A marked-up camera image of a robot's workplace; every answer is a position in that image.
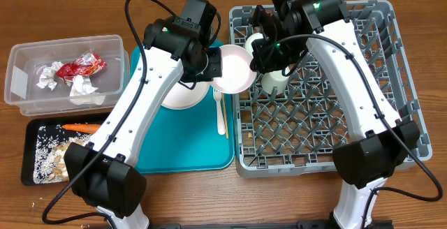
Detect cream bowl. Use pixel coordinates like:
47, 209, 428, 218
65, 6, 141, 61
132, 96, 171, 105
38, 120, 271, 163
244, 33, 263, 55

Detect cream plastic cup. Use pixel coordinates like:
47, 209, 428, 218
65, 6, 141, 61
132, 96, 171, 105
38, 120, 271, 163
261, 71, 289, 94

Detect large pink plate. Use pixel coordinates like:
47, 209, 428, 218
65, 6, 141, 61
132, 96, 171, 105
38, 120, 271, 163
162, 82, 210, 110

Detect red snack wrapper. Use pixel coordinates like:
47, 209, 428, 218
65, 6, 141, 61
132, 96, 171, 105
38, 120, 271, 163
56, 50, 107, 82

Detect orange carrot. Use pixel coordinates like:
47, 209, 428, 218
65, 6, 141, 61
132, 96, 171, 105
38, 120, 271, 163
62, 124, 101, 134

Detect peanut and rice scraps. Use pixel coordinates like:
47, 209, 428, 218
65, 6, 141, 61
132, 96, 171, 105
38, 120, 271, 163
34, 131, 92, 184

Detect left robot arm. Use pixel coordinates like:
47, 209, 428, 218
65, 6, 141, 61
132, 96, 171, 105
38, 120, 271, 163
64, 0, 222, 228

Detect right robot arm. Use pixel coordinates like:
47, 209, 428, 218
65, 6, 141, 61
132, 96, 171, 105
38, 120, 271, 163
251, 0, 420, 228

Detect clear plastic waste bin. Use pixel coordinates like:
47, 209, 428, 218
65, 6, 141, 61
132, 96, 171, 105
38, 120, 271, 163
4, 35, 129, 116

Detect white plastic fork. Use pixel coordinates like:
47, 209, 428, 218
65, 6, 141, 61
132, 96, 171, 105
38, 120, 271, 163
213, 89, 226, 135

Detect wooden chopstick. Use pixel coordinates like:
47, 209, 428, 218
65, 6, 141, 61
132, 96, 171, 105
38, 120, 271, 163
221, 93, 229, 140

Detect teal plastic serving tray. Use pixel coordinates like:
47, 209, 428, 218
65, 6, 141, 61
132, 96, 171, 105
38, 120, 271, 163
129, 40, 235, 175

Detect black rectangular tray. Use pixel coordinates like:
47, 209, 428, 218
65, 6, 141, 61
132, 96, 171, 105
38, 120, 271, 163
21, 112, 109, 186

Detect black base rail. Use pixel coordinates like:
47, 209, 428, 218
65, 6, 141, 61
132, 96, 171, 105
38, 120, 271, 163
149, 220, 395, 229

